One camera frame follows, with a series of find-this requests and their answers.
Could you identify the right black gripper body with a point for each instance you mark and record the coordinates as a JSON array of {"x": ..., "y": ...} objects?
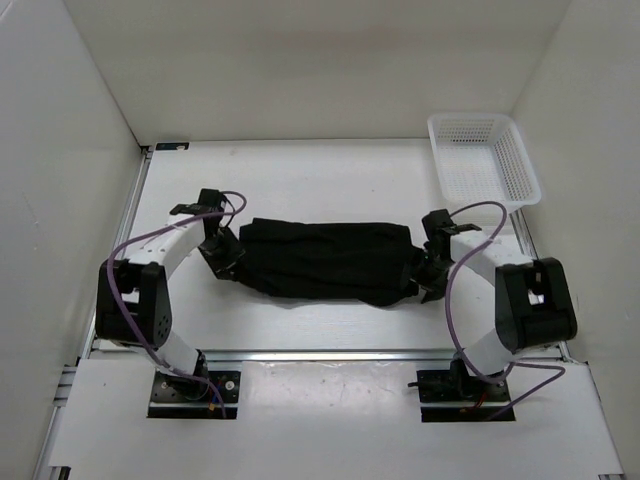
[{"x": 432, "y": 273}]

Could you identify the blue label sticker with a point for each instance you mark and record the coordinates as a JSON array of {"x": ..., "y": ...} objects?
[{"x": 172, "y": 146}]

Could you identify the white plastic basket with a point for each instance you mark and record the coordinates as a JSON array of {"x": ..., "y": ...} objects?
[{"x": 481, "y": 157}]

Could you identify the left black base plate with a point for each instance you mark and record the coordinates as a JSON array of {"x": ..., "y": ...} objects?
[{"x": 175, "y": 398}]

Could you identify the black shorts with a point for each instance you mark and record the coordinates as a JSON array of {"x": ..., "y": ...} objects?
[{"x": 370, "y": 262}]

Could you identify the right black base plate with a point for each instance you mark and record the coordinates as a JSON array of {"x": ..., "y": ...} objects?
[{"x": 448, "y": 397}]

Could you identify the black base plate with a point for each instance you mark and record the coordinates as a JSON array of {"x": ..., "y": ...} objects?
[
  {"x": 175, "y": 398},
  {"x": 448, "y": 397}
]

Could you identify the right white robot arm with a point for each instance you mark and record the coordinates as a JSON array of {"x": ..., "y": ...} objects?
[{"x": 532, "y": 303}]

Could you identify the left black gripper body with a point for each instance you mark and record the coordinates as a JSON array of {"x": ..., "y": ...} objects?
[{"x": 223, "y": 251}]

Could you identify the aluminium rail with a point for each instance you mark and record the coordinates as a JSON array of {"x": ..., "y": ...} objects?
[{"x": 333, "y": 355}]

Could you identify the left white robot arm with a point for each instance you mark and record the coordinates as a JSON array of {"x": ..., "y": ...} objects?
[{"x": 133, "y": 300}]

